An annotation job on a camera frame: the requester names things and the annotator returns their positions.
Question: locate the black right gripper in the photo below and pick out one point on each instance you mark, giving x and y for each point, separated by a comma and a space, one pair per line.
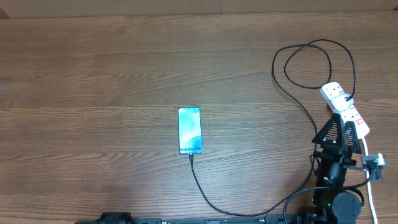
331, 148

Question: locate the white power strip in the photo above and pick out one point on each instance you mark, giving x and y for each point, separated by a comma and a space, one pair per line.
333, 89

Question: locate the blue Galaxy smartphone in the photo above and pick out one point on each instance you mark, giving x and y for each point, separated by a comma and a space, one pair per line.
189, 131

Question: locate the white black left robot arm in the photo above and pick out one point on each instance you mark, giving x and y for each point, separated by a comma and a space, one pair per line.
112, 218

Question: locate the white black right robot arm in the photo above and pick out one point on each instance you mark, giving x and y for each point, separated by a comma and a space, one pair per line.
333, 201

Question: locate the white charger plug adapter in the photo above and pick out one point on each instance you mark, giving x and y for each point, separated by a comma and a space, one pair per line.
341, 102

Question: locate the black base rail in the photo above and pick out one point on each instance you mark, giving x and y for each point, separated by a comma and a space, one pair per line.
268, 219

